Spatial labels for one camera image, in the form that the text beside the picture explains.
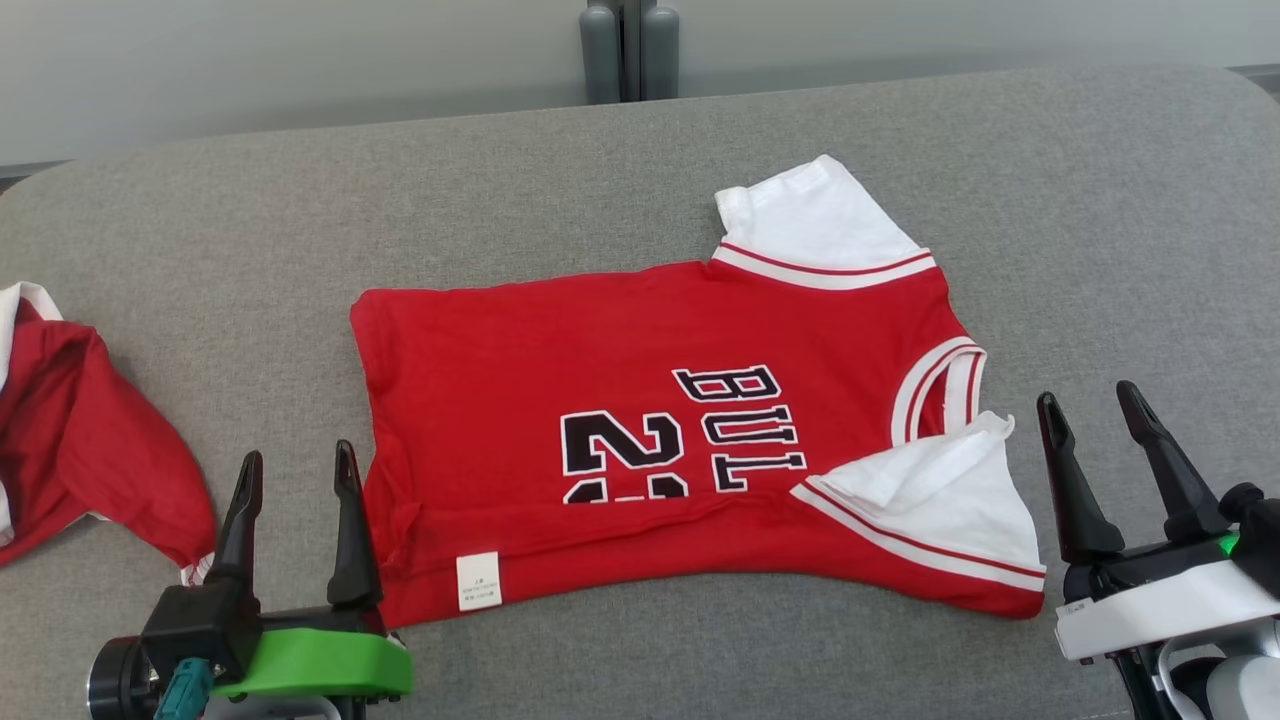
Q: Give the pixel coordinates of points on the red shorts wide white stripe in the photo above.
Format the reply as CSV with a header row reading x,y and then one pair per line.
x,y
90,440

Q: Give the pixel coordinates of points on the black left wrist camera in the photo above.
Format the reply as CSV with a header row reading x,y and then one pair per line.
x,y
195,625

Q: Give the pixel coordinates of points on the grey metal partition post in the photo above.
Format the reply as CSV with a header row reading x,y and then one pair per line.
x,y
630,50

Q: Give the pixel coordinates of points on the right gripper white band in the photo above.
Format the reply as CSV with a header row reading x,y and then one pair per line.
x,y
1160,610

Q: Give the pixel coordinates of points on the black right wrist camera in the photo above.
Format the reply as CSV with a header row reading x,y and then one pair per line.
x,y
1262,530

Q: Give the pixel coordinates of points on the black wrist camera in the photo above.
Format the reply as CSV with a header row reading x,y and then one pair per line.
x,y
1262,530
195,625

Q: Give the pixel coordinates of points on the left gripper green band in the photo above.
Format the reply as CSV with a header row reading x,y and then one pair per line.
x,y
320,665

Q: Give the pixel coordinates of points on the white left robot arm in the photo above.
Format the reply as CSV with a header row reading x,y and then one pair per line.
x,y
270,710

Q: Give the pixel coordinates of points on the red basketball jersey white sleeves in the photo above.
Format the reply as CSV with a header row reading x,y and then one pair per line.
x,y
520,360

